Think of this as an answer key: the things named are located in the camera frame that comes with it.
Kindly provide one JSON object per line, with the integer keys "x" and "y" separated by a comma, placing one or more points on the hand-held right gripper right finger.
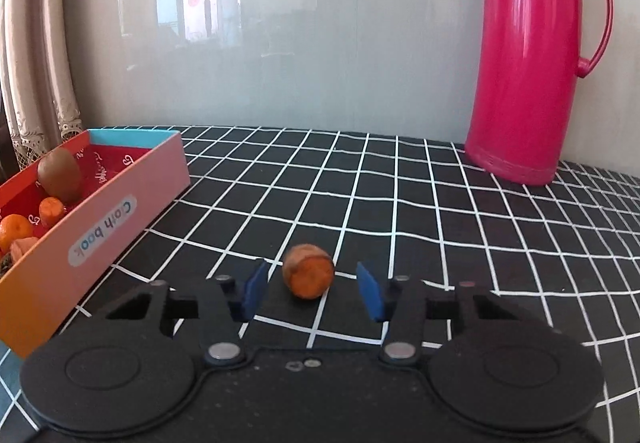
{"x": 372, "y": 294}

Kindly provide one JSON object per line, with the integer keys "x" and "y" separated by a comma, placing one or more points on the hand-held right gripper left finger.
{"x": 255, "y": 289}

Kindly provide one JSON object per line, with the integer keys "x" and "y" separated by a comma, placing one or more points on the brown-skinned carrot piece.
{"x": 307, "y": 271}

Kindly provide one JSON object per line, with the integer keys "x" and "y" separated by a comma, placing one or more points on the colourful cardboard box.
{"x": 125, "y": 193}

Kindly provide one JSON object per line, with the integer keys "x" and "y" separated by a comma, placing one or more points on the orange carrot piece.
{"x": 22, "y": 248}
{"x": 50, "y": 209}

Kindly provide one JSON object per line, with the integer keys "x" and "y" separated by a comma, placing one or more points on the brown kiwi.
{"x": 60, "y": 173}

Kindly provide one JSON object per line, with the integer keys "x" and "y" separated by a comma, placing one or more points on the orange tangerine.
{"x": 12, "y": 230}

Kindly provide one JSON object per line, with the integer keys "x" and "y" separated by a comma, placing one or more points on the dark brown shrivelled fruit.
{"x": 5, "y": 265}

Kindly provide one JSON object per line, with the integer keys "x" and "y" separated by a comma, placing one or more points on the pink thermos jug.
{"x": 525, "y": 48}

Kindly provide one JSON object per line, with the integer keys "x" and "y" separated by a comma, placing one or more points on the beige lace curtain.
{"x": 35, "y": 48}

